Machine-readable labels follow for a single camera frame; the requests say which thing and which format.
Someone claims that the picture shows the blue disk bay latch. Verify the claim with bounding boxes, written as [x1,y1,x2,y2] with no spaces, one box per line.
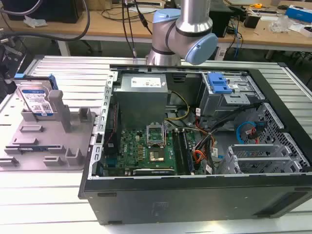
[208,72,233,95]

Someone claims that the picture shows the silver disk bay cage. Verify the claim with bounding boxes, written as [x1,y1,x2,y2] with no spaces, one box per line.
[198,72,265,117]

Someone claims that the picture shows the hard disk in blue carrier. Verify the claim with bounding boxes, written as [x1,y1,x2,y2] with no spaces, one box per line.
[15,74,58,116]

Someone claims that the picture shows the CPU socket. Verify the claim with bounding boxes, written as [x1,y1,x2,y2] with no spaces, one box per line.
[145,123,167,149]

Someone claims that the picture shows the grey power supply unit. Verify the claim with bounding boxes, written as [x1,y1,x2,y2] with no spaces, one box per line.
[112,73,169,130]

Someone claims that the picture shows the green motherboard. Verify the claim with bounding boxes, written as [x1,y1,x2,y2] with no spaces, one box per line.
[103,126,203,176]

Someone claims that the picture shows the RAM slot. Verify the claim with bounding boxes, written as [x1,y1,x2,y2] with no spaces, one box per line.
[172,129,185,175]
[179,129,195,175]

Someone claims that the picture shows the graphics card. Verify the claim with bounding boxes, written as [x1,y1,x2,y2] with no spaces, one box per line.
[124,167,176,176]

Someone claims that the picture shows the black open PC case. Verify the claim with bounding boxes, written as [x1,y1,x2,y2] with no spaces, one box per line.
[78,63,312,226]

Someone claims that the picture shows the grey parts rack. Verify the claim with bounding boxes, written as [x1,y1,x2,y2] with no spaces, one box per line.
[0,90,98,172]

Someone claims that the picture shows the black desktop computer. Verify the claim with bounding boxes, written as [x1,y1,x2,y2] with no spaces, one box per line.
[209,1,234,39]

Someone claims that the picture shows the wooden desk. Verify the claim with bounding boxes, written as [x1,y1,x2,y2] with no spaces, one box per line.
[0,4,156,57]
[214,4,312,59]

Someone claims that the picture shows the RAM stick on rack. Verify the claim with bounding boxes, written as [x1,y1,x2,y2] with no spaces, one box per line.
[4,144,63,153]

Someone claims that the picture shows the small black box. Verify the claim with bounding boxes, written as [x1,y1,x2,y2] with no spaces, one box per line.
[244,13,261,29]

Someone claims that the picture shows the black box on desk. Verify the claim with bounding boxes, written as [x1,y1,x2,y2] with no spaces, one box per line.
[5,0,84,24]

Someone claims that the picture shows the crumpled clear plastic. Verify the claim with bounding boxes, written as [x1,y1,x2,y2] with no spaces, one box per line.
[23,15,48,27]

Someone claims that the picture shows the clear plastic bag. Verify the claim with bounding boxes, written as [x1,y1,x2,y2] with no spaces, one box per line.
[269,16,297,33]

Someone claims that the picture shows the black gripper-like device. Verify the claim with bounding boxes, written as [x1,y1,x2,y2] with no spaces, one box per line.
[0,33,26,95]

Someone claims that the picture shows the blue white cardboard box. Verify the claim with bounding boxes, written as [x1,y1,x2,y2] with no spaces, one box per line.
[284,4,312,24]

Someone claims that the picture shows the yellow black power wires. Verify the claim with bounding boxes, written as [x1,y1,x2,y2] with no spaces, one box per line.
[164,90,191,121]

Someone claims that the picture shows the orange wire bundle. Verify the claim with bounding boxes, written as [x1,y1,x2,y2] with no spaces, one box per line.
[192,133,217,165]

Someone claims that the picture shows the black braided cable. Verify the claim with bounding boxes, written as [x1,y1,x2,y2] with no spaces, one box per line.
[204,101,265,174]

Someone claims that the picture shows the blue wire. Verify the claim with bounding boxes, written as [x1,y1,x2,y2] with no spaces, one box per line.
[235,121,256,147]

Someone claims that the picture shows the black thin cable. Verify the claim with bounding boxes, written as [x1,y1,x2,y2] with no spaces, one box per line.
[121,0,153,59]

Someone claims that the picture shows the blue hanging cable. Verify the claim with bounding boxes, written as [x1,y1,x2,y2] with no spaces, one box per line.
[233,20,244,59]

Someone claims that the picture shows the thick grey cable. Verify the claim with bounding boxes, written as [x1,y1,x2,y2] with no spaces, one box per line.
[0,0,91,42]

